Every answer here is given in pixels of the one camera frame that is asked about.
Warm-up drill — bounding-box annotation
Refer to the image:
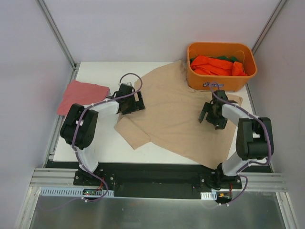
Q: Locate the beige t shirt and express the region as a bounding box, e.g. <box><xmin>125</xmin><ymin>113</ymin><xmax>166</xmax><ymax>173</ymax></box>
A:
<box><xmin>114</xmin><ymin>61</ymin><xmax>236</xmax><ymax>169</ymax></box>

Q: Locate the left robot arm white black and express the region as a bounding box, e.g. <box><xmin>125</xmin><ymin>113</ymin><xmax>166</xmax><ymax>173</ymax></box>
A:
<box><xmin>60</xmin><ymin>83</ymin><xmax>145</xmax><ymax>186</ymax></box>

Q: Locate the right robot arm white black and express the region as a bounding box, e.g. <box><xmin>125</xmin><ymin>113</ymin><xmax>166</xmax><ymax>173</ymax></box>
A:
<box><xmin>198</xmin><ymin>90</ymin><xmax>274</xmax><ymax>188</ymax></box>

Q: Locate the orange t shirt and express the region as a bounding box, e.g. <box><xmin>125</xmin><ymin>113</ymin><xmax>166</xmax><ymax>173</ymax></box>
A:
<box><xmin>190</xmin><ymin>55</ymin><xmax>247</xmax><ymax>76</ymax></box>

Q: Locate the folded pink t shirt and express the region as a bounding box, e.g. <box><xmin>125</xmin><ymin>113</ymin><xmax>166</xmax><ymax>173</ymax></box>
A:
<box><xmin>57</xmin><ymin>80</ymin><xmax>110</xmax><ymax>116</ymax></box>

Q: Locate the green t shirt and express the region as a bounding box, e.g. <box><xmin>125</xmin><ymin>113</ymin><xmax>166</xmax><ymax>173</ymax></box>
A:
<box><xmin>215</xmin><ymin>55</ymin><xmax>239</xmax><ymax>62</ymax></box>

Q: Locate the orange plastic basket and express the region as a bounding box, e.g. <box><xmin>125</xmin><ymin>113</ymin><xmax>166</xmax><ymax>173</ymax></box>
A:
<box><xmin>187</xmin><ymin>42</ymin><xmax>257</xmax><ymax>92</ymax></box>

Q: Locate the left aluminium upright profile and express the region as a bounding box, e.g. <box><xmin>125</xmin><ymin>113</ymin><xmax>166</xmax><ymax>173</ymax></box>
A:
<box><xmin>36</xmin><ymin>0</ymin><xmax>78</xmax><ymax>69</ymax></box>

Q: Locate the aluminium upright profile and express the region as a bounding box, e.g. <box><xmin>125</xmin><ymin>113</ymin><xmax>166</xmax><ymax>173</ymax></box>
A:
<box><xmin>36</xmin><ymin>0</ymin><xmax>78</xmax><ymax>69</ymax></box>
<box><xmin>252</xmin><ymin>0</ymin><xmax>289</xmax><ymax>55</ymax></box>

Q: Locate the right aluminium upright profile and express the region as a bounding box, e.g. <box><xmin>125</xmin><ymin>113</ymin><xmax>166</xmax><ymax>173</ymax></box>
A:
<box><xmin>252</xmin><ymin>0</ymin><xmax>289</xmax><ymax>55</ymax></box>

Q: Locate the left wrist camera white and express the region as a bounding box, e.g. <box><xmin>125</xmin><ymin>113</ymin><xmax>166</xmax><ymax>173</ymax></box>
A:
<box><xmin>118</xmin><ymin>82</ymin><xmax>133</xmax><ymax>87</ymax></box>

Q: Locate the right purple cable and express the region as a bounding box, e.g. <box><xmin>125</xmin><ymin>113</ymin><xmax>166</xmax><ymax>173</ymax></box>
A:
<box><xmin>202</xmin><ymin>82</ymin><xmax>272</xmax><ymax>210</ymax></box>

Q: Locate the purple cable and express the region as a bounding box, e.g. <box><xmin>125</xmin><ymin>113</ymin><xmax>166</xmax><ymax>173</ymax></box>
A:
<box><xmin>37</xmin><ymin>73</ymin><xmax>144</xmax><ymax>212</ymax></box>
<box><xmin>202</xmin><ymin>82</ymin><xmax>272</xmax><ymax>210</ymax></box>

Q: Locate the right white cable duct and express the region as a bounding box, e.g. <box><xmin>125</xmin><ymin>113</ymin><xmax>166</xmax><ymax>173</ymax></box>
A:
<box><xmin>200</xmin><ymin>191</ymin><xmax>217</xmax><ymax>201</ymax></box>

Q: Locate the white cable duct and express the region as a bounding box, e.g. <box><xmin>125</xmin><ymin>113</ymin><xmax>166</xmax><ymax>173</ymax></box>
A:
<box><xmin>41</xmin><ymin>187</ymin><xmax>114</xmax><ymax>198</ymax></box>
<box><xmin>200</xmin><ymin>191</ymin><xmax>217</xmax><ymax>201</ymax></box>

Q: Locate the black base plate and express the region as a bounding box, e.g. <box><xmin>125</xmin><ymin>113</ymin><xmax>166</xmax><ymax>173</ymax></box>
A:
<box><xmin>46</xmin><ymin>161</ymin><xmax>242</xmax><ymax>199</ymax></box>

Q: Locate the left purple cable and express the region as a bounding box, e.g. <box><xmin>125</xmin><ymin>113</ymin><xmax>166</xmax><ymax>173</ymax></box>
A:
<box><xmin>37</xmin><ymin>73</ymin><xmax>144</xmax><ymax>212</ymax></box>

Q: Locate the aluminium frame rail front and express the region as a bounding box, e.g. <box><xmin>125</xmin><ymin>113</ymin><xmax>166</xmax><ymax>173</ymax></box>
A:
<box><xmin>30</xmin><ymin>168</ymin><xmax>288</xmax><ymax>192</ymax></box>

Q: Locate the left white cable duct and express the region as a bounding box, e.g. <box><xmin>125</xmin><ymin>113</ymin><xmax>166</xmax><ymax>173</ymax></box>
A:
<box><xmin>41</xmin><ymin>187</ymin><xmax>114</xmax><ymax>198</ymax></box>

